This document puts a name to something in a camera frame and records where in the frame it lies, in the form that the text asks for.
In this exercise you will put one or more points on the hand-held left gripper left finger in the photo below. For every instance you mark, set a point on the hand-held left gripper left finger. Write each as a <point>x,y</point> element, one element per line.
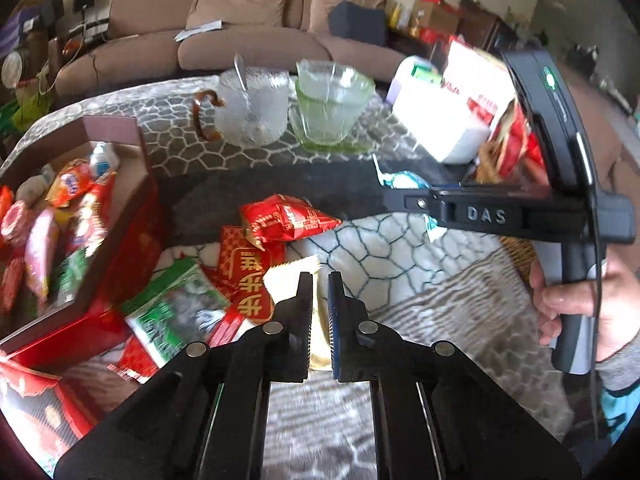
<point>300,310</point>

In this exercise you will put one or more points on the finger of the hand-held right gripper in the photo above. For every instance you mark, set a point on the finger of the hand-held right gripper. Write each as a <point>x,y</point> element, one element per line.
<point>410,202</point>

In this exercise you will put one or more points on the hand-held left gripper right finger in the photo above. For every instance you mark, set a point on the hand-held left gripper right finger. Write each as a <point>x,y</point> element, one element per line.
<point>334,325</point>

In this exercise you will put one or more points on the teal and white snack packet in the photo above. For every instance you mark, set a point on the teal and white snack packet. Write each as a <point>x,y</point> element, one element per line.
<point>405,179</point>

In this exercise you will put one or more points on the pale yellow snack packet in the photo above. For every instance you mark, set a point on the pale yellow snack packet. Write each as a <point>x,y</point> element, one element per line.
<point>290,275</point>

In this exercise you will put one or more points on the red octagonal gift box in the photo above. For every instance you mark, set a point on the red octagonal gift box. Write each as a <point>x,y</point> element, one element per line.
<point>115,132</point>

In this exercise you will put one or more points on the pink snack packet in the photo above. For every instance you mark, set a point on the pink snack packet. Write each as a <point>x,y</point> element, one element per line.
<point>40,255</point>

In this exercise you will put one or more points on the white round container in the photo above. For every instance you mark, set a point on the white round container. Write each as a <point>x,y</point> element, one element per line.
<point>13,69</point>

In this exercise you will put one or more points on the person's right hand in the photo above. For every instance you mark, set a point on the person's right hand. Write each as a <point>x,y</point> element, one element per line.
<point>620,310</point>

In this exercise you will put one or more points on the wicker basket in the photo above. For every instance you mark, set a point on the wicker basket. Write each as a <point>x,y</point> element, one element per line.
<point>522,257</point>

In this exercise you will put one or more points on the stone-pattern table cover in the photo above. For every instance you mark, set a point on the stone-pattern table cover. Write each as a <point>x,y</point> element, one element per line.
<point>400,270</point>

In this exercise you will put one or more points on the red packet gold characters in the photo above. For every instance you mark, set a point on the red packet gold characters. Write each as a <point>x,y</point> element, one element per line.
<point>245,265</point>

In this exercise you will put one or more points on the white tissue pack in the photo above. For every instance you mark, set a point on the white tissue pack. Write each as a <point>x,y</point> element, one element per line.
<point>440,120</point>

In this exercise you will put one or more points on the green glass saucer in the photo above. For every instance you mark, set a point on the green glass saucer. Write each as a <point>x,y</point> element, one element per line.
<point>340,146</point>

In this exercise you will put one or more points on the green glass bowl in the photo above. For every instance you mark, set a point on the green glass bowl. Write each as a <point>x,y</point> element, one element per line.
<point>332,90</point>

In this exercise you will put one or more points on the red and white box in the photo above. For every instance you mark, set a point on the red and white box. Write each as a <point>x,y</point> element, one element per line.
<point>480,75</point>

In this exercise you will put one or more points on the frosted glass mug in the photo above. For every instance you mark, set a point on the frosted glass mug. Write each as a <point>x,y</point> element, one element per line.
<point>252,110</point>

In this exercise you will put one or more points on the dark blue cushion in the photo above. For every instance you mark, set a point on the dark blue cushion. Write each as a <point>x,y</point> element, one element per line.
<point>357,22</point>

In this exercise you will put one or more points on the metal spoon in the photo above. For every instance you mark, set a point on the metal spoon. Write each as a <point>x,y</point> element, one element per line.
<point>241,77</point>

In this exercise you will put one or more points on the red and white snack packet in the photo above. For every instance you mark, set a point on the red and white snack packet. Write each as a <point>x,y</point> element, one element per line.
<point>92,215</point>

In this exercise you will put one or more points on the small green snack packet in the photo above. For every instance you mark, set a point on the small green snack packet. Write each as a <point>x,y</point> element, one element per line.
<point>74,277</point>

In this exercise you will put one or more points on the white and blue snack packet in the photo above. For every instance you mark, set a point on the white and blue snack packet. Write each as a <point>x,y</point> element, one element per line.
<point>103,160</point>

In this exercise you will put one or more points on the orange snack packet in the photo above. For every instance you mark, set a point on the orange snack packet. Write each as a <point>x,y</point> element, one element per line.
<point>70,185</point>

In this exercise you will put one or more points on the white paper sheet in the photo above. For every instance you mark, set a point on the white paper sheet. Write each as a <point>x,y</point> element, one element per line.
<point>197,31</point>

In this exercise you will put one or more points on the beige sofa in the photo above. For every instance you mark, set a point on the beige sofa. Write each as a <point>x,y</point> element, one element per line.
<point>150,55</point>

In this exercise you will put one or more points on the round red snack packet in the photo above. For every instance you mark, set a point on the round red snack packet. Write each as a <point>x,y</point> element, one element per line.
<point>15,222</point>

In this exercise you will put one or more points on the green bag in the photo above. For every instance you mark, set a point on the green bag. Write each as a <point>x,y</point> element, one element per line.
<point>30,105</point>

